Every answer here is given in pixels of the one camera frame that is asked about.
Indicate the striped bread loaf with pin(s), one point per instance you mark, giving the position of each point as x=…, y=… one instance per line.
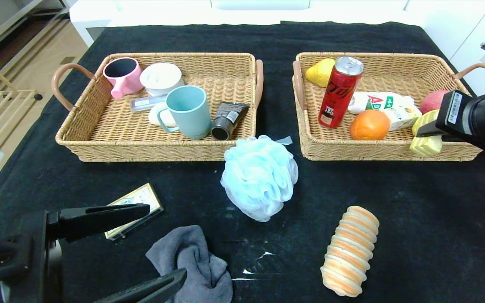
x=352, y=248

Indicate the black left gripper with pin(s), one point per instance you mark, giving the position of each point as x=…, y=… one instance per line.
x=41, y=252

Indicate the pink plastic cup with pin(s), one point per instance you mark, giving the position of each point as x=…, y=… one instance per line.
x=130, y=81

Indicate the red peach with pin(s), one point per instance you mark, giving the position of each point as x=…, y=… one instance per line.
x=433, y=101

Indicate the red soda can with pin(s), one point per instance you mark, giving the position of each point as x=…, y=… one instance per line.
x=337, y=97

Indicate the white AD drink bottle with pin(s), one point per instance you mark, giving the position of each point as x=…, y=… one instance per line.
x=377, y=102

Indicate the white round ceramic jar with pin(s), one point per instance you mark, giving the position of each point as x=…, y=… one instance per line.
x=161, y=76

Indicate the teal mug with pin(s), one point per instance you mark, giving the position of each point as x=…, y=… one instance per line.
x=191, y=116

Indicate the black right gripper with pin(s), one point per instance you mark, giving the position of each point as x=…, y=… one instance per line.
x=453, y=108

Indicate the woven wicker basket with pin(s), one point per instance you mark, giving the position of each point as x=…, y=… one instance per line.
x=225, y=83
x=394, y=75

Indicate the gold printed card box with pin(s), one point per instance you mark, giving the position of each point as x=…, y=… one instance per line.
x=141, y=195

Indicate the yellow pear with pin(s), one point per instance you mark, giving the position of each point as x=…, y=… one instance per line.
x=319, y=73

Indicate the white soap bar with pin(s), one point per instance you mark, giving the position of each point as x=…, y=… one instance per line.
x=154, y=114

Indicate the clear small labelled case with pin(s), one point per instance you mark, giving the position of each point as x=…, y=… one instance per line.
x=142, y=102

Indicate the orange fruit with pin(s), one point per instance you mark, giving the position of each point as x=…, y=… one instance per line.
x=369, y=125

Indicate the light blue bath loofah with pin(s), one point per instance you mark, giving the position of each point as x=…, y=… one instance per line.
x=259, y=176

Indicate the white yellow snack carton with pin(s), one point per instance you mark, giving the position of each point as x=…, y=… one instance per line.
x=400, y=117

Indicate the white side bench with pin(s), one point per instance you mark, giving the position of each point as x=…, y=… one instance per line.
x=90, y=17

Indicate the grey cloth towel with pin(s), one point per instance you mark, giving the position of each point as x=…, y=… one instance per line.
x=200, y=261

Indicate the small yellow drink carton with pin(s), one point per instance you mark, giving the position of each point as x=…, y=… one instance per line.
x=425, y=145

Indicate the black cosmetic tube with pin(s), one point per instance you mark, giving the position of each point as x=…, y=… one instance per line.
x=230, y=114

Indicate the black tablecloth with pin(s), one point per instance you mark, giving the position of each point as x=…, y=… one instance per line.
x=242, y=38

